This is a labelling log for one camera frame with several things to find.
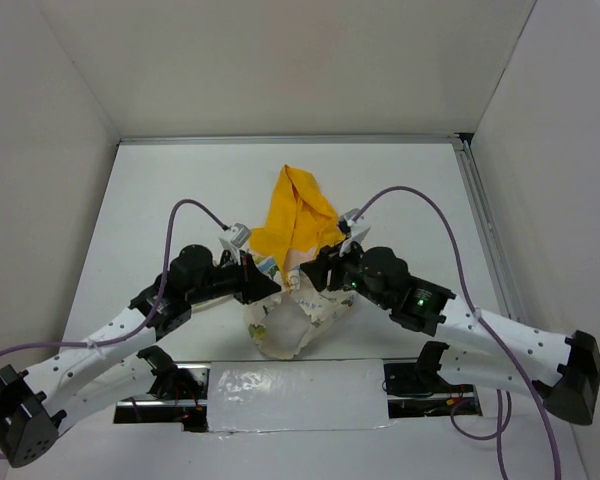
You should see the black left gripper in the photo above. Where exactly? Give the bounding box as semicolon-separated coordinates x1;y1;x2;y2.
187;249;281;305

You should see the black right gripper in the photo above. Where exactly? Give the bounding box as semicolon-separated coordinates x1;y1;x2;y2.
298;233;392;310

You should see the yellow and white kids jacket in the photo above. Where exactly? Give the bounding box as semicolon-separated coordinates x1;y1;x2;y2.
243;165;357;360

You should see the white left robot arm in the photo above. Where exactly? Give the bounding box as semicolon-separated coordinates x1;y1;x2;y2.
0;245;281;468

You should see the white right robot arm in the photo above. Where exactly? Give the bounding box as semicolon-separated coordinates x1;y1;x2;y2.
300;244;600;426

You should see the white taped front panel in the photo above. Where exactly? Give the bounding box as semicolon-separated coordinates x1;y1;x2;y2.
207;359;390;433

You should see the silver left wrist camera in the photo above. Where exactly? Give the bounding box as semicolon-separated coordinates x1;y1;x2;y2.
219;223;252;263

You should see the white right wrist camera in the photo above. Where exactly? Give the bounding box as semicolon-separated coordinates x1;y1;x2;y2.
338;208;370;257

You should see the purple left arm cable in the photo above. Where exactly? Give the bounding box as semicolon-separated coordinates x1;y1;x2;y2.
0;199;229;459

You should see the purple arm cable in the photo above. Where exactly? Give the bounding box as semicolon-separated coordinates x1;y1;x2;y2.
354;186;566;480
0;199;229;459

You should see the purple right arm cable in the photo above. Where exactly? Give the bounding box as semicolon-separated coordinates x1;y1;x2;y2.
354;186;566;480

